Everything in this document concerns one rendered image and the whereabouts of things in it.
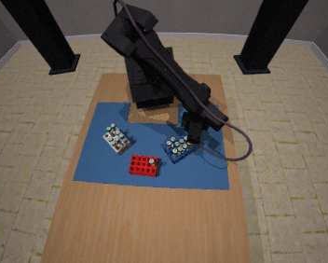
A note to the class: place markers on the blue bench mat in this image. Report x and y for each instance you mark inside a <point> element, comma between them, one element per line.
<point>99,163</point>

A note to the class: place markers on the white tube cap with printed label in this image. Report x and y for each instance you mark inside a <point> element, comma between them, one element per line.
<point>173,141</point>

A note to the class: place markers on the red tube rack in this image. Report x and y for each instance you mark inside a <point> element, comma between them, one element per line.
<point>143,165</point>

